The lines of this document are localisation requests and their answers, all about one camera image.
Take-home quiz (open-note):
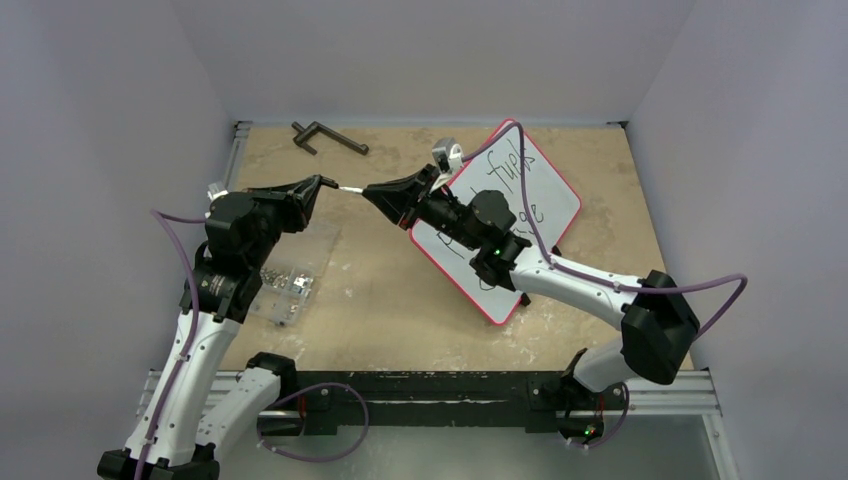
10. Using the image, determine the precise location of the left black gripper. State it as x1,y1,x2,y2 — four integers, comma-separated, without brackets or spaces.
246,176,321,268

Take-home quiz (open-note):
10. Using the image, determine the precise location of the black marker cap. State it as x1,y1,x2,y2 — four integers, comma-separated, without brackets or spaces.
321,176,340,189

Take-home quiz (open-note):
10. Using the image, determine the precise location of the pink framed whiteboard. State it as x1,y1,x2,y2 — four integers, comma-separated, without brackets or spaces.
409,119,582,325

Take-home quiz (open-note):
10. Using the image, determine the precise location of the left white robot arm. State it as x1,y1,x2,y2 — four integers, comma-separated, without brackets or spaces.
97,175,338,479

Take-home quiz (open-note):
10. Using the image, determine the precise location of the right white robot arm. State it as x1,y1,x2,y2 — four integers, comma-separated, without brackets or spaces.
362,165,700,407

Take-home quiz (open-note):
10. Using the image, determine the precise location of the black metal clamp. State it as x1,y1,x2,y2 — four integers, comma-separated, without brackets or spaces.
291,121,370,156

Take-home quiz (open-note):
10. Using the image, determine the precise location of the clear plastic parts box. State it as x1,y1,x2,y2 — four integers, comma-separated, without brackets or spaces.
249,221,341,327

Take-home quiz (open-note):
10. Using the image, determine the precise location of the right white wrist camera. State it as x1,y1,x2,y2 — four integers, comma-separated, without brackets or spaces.
431,137,463,175

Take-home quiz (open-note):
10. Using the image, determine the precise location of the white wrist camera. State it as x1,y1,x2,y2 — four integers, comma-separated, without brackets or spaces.
431,137,463,175
207,182,228,203

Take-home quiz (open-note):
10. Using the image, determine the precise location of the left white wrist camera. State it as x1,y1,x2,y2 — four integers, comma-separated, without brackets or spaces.
207,182,228,203

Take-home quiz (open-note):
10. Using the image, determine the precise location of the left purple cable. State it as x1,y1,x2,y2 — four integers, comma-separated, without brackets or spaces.
132,209,208,480

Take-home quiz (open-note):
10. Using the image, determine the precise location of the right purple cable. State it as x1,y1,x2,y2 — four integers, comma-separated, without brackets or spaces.
460,122,749,342

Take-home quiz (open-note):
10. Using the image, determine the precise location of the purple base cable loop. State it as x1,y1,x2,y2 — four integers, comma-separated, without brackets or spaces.
255,382,371,464

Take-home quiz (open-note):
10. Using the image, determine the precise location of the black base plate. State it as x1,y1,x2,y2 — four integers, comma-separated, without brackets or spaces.
258,371,628,440

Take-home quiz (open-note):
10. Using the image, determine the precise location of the aluminium rail frame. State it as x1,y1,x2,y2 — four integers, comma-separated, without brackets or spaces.
135,120,740,480

